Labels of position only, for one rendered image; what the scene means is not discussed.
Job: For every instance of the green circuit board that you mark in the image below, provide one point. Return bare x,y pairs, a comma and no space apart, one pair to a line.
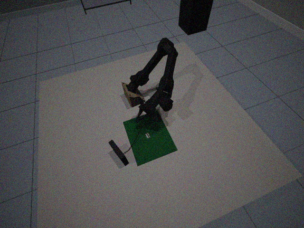
152,142

